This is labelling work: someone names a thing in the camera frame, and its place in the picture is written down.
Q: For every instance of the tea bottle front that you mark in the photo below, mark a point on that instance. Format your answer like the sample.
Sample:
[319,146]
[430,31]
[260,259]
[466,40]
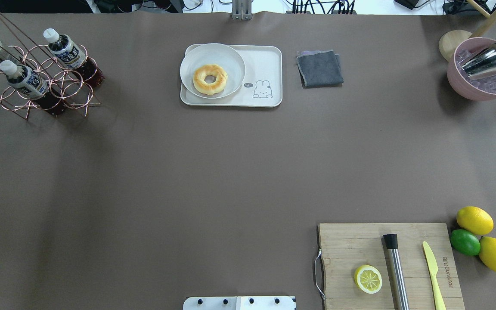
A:
[32,86]

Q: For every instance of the cream rabbit tray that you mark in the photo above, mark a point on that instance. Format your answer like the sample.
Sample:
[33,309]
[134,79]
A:
[261,87]

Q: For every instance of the tea bottle back right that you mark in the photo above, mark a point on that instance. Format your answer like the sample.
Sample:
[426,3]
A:
[73,57]

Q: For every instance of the glazed donut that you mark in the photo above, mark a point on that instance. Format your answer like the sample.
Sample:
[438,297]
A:
[214,70]

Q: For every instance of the white round plate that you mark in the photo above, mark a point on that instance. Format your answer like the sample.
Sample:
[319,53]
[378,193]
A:
[213,53]

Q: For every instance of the grey folded cloth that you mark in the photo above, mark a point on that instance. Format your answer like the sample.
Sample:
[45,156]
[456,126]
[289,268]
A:
[320,68]

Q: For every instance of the bamboo cutting board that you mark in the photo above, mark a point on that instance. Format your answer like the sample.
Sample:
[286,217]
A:
[347,246]

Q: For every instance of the lemon half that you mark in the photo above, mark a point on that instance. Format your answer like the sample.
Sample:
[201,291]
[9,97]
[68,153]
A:
[368,279]

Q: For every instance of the steel muddler black tip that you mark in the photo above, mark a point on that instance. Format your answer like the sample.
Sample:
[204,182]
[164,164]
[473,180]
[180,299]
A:
[398,281]

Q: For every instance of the wooden mug tree stand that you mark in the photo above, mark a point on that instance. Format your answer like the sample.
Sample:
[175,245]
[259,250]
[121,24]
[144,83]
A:
[450,40]

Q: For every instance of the green lime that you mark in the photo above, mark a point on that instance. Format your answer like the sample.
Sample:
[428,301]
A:
[465,242]

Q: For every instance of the whole lemon upper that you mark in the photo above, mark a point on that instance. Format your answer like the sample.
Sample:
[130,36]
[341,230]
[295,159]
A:
[475,220]

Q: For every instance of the yellow plastic knife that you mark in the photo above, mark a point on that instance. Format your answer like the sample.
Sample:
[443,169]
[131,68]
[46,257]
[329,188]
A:
[433,270]

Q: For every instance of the pink ice bowl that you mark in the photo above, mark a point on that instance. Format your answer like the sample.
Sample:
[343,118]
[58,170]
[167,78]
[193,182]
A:
[459,80]

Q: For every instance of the metal ice scoop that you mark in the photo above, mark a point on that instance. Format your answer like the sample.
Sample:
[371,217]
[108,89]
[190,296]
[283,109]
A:
[482,65]

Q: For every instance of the aluminium camera post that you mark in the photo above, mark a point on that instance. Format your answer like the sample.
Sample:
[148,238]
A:
[241,10]

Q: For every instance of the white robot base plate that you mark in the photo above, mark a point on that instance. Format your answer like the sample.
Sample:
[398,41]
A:
[271,302]

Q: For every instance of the copper wire bottle rack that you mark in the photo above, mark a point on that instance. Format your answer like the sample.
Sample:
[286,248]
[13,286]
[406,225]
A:
[53,77]

